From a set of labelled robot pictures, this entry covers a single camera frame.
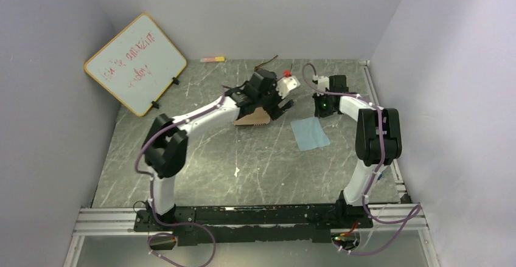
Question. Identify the aluminium frame rail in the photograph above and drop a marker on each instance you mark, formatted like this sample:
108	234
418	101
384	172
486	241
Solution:
103	234

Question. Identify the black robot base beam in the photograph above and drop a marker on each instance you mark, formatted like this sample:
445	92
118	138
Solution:
193	225

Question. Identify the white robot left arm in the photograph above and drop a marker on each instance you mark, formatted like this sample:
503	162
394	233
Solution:
165	148

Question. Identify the yellow framed whiteboard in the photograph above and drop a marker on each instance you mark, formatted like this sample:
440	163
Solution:
138	65

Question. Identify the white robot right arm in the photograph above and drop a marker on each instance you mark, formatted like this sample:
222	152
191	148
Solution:
378	140

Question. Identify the brown sunglasses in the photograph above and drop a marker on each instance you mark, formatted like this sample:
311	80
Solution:
262	64

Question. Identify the light blue cloth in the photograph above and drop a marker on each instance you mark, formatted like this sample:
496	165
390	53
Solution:
309	134

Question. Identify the pink yellow marker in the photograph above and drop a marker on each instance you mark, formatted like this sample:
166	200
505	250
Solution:
213	59

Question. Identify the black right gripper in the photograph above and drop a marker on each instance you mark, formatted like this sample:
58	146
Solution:
319	113

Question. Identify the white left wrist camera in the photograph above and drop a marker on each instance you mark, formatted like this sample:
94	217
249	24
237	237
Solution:
286	84

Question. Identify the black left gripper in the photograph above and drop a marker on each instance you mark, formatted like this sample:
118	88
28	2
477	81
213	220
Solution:
274	110

